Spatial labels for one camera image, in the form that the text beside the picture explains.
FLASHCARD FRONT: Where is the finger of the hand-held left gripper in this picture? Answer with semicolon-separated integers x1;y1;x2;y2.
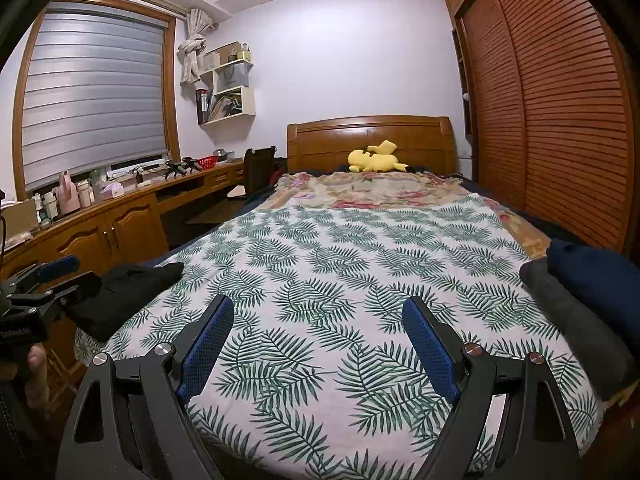
7;254;81;293
10;271;103;313

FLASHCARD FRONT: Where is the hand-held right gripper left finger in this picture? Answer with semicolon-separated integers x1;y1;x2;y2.
55;294;236;480

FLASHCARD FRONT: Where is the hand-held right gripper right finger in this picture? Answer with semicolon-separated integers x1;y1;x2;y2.
401;295;583;480

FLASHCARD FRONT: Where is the black garment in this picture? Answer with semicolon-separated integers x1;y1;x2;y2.
65;261;186;343

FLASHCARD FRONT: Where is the dark grey garment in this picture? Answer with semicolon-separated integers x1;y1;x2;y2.
519;259;640;403

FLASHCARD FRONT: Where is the navy blue suit jacket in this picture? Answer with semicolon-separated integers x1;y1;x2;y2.
545;238;640;333

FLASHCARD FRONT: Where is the person's left hand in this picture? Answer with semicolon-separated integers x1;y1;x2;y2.
25;344;51;411

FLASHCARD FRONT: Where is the cardboard box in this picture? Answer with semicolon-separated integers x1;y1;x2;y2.
0;199;38;241

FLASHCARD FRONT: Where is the row of toiletry bottles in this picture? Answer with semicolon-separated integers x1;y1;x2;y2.
32;170;101;223

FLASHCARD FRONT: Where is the pink bottle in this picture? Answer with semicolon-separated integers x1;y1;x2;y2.
59;170;81;214

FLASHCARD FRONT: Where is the wooden desk cabinet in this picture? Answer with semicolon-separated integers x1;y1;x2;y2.
0;157;248;381

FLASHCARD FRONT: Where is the person's dark clothing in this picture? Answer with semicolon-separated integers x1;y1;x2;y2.
0;385;66;480

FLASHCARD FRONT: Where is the green leaf print blanket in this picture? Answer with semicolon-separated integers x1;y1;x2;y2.
75;195;603;480

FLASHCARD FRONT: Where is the black gadget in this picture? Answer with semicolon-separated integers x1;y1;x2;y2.
162;158;197;179

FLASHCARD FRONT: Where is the window with grey blind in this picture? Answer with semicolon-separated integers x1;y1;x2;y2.
12;0;182;193

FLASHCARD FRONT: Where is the floral print blanket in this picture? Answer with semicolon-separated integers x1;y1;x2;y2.
260;170;551;261

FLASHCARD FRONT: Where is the dark wooden chair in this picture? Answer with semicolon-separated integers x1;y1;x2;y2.
243;146;278;196

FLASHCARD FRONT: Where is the yellow plush toy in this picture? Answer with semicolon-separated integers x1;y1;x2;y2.
347;140;407;174

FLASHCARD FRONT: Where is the wooden bed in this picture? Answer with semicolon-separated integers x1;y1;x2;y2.
75;116;606;480

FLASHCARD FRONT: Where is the tied beige curtain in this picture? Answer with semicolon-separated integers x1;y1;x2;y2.
177;7;221;86

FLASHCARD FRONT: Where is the grey paper bag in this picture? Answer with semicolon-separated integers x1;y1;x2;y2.
215;60;253;95

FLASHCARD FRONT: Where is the wooden louvred wardrobe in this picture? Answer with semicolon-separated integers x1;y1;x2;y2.
442;0;640;256

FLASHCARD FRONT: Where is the white wall shelf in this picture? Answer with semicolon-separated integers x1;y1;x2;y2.
196;41;257;128

